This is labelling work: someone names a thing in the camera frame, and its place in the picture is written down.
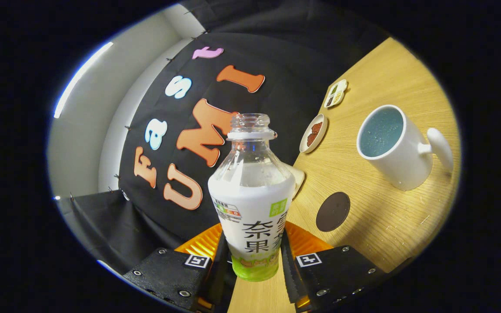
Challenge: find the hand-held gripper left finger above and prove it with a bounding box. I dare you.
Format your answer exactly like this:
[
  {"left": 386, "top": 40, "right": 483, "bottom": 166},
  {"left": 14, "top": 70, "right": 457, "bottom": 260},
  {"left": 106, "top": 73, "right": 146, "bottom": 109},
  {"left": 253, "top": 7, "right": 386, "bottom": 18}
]
[{"left": 122, "top": 223, "right": 236, "bottom": 313}]

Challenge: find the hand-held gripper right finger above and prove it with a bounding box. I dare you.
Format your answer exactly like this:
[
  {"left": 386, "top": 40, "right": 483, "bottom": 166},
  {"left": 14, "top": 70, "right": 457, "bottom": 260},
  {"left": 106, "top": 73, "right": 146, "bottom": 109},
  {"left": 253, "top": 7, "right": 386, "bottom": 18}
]
[{"left": 279, "top": 221, "right": 388, "bottom": 313}]

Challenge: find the dark brown round coaster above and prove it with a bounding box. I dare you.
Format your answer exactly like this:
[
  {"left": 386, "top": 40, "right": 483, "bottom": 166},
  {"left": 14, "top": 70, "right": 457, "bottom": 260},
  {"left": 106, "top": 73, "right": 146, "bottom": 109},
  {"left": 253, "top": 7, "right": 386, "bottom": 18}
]
[{"left": 316, "top": 192, "right": 351, "bottom": 232}]

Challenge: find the clear juice bottle white label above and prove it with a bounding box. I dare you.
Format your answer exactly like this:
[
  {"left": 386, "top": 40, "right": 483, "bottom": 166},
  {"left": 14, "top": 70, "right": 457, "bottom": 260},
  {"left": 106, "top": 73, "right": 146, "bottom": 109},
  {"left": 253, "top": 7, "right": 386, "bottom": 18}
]
[{"left": 207, "top": 113, "right": 297, "bottom": 282}]

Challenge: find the white cup with handle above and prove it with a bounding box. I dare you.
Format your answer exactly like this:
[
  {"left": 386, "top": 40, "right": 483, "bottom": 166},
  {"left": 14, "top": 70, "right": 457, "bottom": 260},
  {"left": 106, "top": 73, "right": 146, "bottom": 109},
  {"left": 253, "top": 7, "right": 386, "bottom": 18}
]
[{"left": 357, "top": 104, "right": 454, "bottom": 192}]

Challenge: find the white toaster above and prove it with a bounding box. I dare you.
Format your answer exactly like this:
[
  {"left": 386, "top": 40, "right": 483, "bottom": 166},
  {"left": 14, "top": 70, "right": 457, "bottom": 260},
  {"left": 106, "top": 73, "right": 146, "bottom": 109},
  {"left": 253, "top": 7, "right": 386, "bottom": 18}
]
[{"left": 291, "top": 164, "right": 306, "bottom": 199}]

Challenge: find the wooden table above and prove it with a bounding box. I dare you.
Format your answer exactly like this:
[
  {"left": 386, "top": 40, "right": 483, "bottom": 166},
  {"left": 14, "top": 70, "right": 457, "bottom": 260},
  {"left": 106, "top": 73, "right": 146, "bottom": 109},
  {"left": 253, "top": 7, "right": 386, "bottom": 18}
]
[{"left": 227, "top": 37, "right": 462, "bottom": 313}]

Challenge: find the round white plate brown food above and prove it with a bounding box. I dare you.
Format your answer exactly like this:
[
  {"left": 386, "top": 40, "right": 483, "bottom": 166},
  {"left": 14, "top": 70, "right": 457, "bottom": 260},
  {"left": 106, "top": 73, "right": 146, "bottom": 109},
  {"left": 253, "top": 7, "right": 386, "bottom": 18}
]
[{"left": 299, "top": 114, "right": 328, "bottom": 154}]

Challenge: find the white divided dish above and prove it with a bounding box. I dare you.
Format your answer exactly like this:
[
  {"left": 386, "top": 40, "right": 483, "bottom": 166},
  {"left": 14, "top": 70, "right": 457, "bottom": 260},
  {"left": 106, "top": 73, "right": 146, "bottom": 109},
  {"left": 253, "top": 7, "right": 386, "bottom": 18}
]
[{"left": 324, "top": 79, "right": 348, "bottom": 108}]

